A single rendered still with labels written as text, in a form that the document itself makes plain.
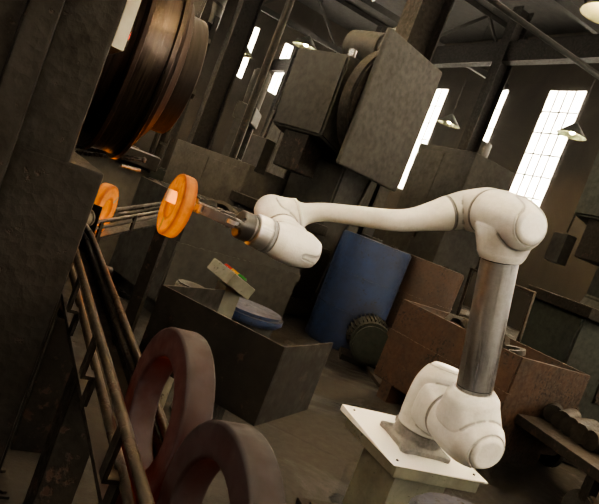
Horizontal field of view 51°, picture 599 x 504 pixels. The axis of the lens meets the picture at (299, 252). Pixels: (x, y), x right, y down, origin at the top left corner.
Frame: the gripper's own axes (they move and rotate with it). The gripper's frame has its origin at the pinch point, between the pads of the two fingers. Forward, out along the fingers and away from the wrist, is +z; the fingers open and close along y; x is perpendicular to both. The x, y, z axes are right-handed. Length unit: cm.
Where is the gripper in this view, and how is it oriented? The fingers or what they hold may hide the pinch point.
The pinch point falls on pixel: (179, 199)
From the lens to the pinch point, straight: 155.5
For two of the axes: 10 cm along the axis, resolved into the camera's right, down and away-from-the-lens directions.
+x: 4.0, -9.2, -0.5
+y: -4.3, -2.3, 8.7
